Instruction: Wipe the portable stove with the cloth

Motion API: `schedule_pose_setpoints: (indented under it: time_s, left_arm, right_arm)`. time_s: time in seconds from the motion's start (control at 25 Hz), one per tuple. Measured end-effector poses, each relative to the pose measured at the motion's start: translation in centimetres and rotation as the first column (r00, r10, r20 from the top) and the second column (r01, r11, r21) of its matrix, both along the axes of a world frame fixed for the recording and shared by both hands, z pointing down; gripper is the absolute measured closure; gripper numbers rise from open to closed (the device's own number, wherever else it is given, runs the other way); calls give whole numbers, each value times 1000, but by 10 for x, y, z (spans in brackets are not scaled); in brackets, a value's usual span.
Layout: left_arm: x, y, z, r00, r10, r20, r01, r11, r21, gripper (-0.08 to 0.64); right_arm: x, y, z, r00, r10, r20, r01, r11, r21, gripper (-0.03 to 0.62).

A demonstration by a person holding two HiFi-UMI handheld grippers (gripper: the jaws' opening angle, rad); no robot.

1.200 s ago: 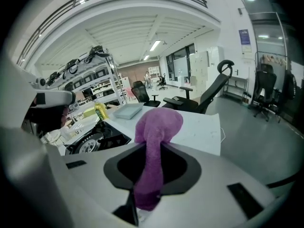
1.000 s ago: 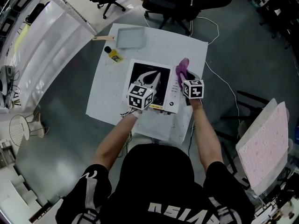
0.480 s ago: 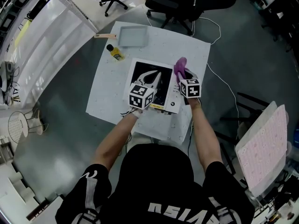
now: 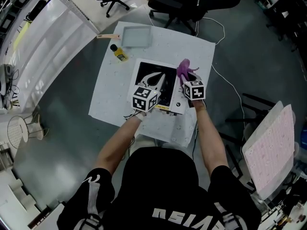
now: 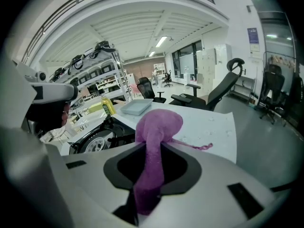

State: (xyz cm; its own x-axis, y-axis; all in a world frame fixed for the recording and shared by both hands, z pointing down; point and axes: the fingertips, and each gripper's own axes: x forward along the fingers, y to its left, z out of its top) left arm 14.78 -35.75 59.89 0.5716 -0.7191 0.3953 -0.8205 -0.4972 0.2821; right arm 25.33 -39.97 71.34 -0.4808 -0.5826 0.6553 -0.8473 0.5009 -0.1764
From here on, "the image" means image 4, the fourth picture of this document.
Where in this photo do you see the pink patterned board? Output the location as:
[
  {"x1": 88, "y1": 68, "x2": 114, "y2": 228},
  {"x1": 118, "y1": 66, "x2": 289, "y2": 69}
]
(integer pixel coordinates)
[{"x1": 241, "y1": 101, "x2": 298, "y2": 201}]

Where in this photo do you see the white and black portable stove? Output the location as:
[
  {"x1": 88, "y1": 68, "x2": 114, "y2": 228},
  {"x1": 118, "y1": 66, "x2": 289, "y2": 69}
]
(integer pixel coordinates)
[{"x1": 126, "y1": 57, "x2": 190, "y2": 116}]

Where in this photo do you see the person's black printed t-shirt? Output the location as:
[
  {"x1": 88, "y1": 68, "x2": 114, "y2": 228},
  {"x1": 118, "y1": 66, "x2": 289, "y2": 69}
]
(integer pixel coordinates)
[{"x1": 57, "y1": 146, "x2": 262, "y2": 230}]

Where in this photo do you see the white patterned tablecloth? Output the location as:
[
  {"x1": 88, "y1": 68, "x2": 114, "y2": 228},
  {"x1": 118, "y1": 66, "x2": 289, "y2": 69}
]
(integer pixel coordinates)
[{"x1": 88, "y1": 21, "x2": 216, "y2": 150}]

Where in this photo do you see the purple cloth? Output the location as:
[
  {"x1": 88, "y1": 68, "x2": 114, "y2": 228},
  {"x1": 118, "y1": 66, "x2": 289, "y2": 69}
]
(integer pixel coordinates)
[{"x1": 177, "y1": 58, "x2": 200, "y2": 81}]

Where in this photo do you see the person's left forearm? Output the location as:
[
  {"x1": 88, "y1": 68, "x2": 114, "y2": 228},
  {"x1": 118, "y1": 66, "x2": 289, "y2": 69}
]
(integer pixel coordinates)
[{"x1": 92, "y1": 111, "x2": 147, "y2": 177}]

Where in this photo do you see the yellow liquid bottle black cap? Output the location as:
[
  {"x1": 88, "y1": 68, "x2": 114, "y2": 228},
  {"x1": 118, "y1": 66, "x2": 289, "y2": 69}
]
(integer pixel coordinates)
[{"x1": 110, "y1": 44, "x2": 129, "y2": 62}]

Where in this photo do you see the black metal frame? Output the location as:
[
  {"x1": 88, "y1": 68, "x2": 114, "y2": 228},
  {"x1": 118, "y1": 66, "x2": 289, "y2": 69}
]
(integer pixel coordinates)
[{"x1": 218, "y1": 92, "x2": 277, "y2": 194}]

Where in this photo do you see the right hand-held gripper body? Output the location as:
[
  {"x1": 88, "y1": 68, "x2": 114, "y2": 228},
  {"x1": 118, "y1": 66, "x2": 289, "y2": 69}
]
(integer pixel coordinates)
[{"x1": 179, "y1": 77, "x2": 206, "y2": 101}]

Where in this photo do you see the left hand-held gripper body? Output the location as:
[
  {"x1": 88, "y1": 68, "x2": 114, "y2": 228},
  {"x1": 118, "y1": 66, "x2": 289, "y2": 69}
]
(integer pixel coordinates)
[{"x1": 132, "y1": 81, "x2": 162, "y2": 112}]

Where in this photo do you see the person's right forearm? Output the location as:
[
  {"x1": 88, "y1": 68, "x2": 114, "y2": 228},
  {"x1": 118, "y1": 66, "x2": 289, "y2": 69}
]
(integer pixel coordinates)
[{"x1": 192, "y1": 100, "x2": 231, "y2": 176}]

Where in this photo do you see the round wire stool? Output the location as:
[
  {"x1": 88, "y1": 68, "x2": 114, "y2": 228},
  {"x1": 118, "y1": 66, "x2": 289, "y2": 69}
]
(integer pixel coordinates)
[{"x1": 6, "y1": 115, "x2": 50, "y2": 150}]

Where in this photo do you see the white cable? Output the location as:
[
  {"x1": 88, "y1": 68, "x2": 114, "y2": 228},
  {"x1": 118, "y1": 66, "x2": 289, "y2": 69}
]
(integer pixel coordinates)
[{"x1": 194, "y1": 17, "x2": 247, "y2": 138}]

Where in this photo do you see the grey shoulder strap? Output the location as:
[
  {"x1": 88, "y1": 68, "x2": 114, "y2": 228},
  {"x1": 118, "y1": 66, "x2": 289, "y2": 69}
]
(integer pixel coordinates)
[
  {"x1": 80, "y1": 175, "x2": 104, "y2": 230},
  {"x1": 214, "y1": 201, "x2": 241, "y2": 230}
]

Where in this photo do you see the grey square tray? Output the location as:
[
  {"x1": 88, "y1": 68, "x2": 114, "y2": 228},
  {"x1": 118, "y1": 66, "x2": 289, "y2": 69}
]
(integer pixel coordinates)
[{"x1": 120, "y1": 25, "x2": 154, "y2": 49}]

